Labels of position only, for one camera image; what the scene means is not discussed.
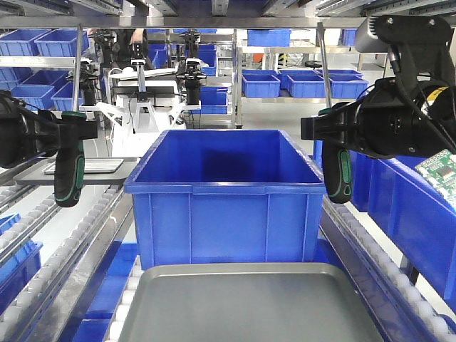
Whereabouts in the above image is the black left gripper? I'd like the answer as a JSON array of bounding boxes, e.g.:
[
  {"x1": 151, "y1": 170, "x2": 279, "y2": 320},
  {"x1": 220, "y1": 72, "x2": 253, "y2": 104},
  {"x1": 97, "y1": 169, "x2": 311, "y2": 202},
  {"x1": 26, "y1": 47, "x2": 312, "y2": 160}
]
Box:
[{"x1": 1, "y1": 90, "x2": 98, "y2": 169}]

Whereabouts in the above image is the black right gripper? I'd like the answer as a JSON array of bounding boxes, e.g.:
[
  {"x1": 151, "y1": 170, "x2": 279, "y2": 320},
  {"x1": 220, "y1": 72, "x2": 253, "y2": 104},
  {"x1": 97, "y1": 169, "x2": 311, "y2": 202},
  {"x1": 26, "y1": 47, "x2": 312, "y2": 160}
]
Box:
[{"x1": 300, "y1": 78, "x2": 455, "y2": 158}]

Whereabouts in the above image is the green black screwdriver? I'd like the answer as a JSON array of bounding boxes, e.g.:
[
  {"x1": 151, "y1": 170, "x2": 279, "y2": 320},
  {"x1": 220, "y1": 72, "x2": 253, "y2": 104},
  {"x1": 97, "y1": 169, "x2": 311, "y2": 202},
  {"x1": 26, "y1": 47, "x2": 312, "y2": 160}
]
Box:
[
  {"x1": 316, "y1": 22, "x2": 352, "y2": 204},
  {"x1": 54, "y1": 25, "x2": 84, "y2": 207}
]

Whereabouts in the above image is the dark grey tray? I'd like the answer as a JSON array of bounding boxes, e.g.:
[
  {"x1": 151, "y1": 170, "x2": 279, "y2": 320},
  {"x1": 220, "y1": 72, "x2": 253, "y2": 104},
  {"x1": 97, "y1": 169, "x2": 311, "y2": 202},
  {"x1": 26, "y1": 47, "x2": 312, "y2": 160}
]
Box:
[{"x1": 14, "y1": 157, "x2": 139, "y2": 186}]

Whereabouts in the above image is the small silver tray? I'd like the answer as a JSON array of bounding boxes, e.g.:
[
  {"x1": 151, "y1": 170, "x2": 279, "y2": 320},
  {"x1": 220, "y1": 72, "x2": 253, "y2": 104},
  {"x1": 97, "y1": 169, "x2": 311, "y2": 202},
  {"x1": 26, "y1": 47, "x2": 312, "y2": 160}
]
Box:
[{"x1": 43, "y1": 158, "x2": 125, "y2": 175}]

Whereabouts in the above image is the grey metal tray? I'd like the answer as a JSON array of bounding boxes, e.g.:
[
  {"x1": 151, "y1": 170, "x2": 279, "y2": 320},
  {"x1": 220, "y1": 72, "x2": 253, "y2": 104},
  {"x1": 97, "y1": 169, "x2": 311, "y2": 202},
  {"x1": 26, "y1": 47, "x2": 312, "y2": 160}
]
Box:
[{"x1": 120, "y1": 262, "x2": 382, "y2": 341}]

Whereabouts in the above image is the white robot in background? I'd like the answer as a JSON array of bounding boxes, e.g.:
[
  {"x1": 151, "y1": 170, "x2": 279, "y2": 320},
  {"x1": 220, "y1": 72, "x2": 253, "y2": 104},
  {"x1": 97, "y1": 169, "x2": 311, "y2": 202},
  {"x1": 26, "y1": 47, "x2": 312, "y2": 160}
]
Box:
[{"x1": 79, "y1": 30, "x2": 207, "y2": 157}]

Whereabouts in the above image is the green circuit board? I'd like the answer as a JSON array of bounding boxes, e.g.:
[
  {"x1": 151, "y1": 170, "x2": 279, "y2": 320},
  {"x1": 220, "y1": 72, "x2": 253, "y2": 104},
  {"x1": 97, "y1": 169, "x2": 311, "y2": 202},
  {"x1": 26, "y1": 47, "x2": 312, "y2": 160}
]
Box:
[{"x1": 415, "y1": 150, "x2": 455, "y2": 208}]

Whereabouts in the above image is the person in black shirt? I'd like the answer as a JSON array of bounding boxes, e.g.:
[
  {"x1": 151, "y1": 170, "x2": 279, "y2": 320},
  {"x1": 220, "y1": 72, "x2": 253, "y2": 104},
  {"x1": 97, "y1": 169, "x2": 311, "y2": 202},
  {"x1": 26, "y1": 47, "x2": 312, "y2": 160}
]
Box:
[{"x1": 115, "y1": 28, "x2": 153, "y2": 70}]

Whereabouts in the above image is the blue bin right near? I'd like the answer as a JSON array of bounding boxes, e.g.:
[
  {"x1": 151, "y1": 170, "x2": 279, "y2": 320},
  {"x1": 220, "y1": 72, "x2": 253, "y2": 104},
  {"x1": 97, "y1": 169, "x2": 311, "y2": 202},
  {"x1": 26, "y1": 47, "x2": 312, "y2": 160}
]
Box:
[{"x1": 351, "y1": 152, "x2": 455, "y2": 289}]

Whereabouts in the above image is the large blue bin on rack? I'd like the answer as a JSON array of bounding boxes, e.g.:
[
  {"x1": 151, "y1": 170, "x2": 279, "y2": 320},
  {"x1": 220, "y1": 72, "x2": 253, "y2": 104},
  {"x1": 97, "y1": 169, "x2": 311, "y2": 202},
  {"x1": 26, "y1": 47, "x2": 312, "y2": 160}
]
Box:
[{"x1": 125, "y1": 130, "x2": 326, "y2": 269}]

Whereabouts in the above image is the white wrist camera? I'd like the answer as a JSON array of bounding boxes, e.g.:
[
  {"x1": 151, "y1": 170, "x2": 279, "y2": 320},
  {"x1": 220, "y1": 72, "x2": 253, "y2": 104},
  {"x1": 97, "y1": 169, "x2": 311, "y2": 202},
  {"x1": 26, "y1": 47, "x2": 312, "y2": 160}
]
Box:
[{"x1": 354, "y1": 15, "x2": 388, "y2": 53}]

